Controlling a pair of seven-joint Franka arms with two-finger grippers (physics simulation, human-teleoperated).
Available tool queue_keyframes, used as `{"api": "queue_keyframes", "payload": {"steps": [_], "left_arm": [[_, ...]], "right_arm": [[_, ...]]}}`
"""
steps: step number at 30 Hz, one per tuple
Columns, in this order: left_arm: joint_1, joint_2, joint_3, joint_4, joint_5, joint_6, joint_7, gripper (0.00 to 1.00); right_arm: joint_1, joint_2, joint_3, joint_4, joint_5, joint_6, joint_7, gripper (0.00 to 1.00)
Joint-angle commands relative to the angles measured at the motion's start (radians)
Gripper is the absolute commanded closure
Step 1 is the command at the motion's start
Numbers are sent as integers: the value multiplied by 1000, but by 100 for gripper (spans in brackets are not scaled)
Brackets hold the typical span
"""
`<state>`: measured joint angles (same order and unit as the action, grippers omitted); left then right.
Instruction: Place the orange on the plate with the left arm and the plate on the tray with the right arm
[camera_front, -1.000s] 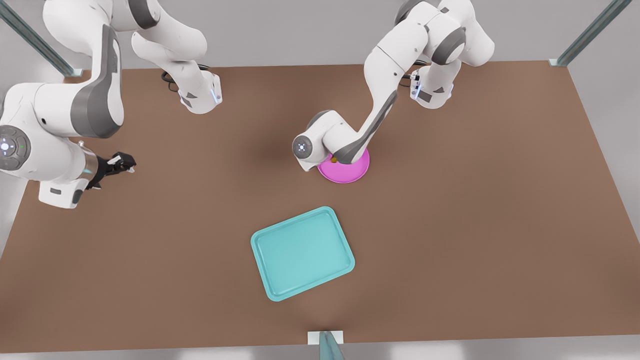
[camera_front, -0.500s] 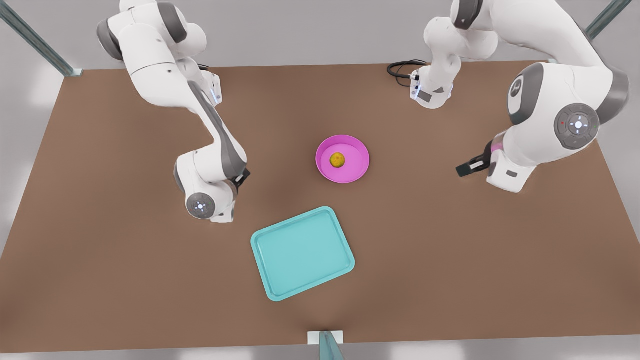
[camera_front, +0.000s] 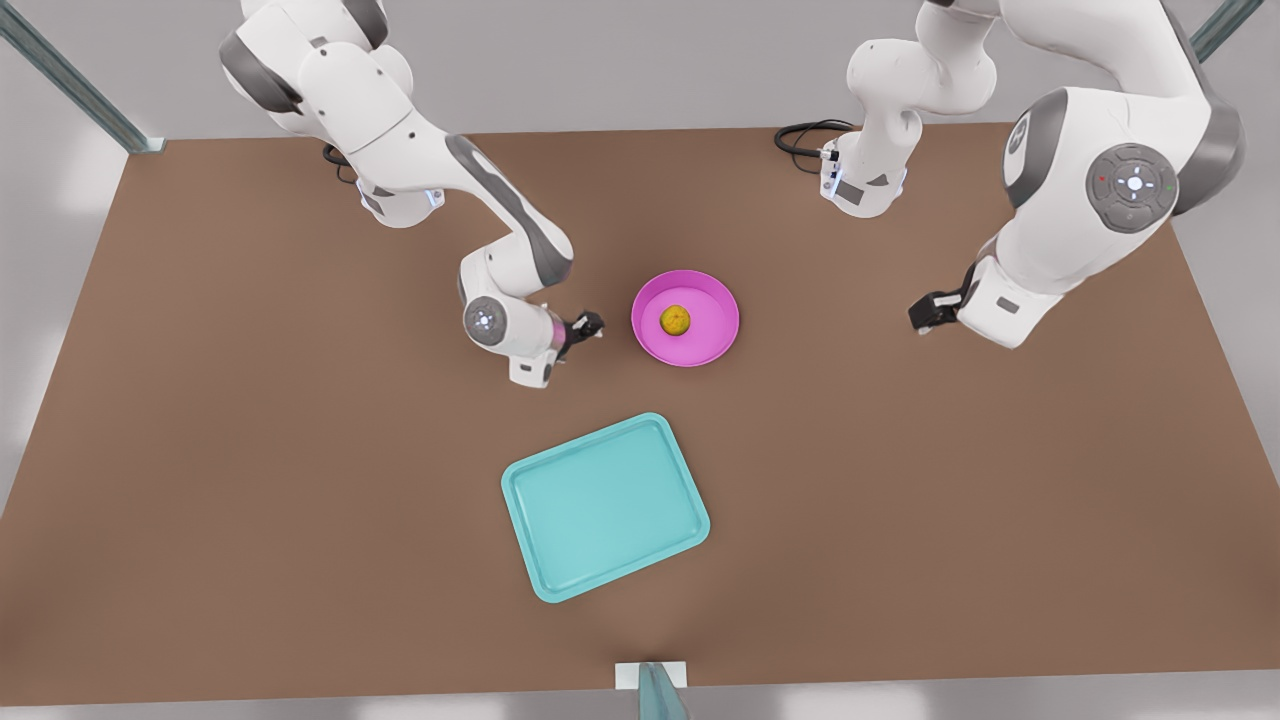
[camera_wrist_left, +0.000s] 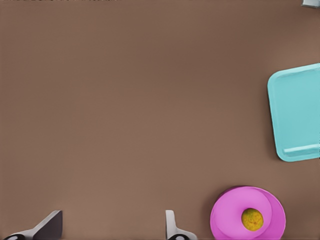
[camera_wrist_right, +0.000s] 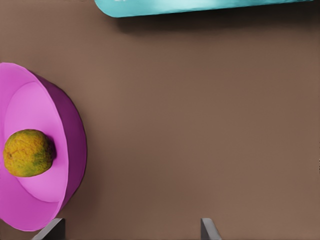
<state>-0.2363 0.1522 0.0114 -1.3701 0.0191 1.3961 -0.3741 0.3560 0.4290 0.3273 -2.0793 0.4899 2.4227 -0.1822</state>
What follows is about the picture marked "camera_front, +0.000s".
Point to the small orange fruit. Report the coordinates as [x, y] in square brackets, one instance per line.
[675, 320]

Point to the pink round plate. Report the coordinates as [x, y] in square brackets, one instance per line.
[700, 335]

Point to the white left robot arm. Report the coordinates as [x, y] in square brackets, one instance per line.
[1090, 190]

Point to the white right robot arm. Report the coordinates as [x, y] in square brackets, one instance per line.
[400, 120]

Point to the turquoise rectangular tray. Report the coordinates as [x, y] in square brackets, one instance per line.
[605, 507]

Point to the silver frame post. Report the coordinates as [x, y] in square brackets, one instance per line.
[1222, 22]
[70, 80]
[658, 688]

